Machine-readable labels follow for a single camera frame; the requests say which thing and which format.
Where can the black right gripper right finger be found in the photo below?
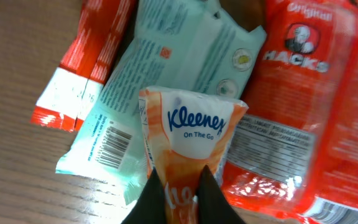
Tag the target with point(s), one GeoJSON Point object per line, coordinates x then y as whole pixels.
{"type": "Point", "coordinates": [213, 207]}

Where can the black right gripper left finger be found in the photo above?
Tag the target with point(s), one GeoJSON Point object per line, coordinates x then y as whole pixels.
{"type": "Point", "coordinates": [150, 207]}

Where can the orange Kleenex tissue pack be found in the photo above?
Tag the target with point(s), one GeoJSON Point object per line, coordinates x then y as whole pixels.
{"type": "Point", "coordinates": [183, 132]}

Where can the red snack bag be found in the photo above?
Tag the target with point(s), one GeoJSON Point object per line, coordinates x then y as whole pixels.
{"type": "Point", "coordinates": [295, 152]}

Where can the red packet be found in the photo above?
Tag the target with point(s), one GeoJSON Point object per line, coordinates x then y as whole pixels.
{"type": "Point", "coordinates": [85, 67]}

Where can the white small packet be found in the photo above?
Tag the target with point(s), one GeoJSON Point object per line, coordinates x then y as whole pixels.
{"type": "Point", "coordinates": [190, 45]}

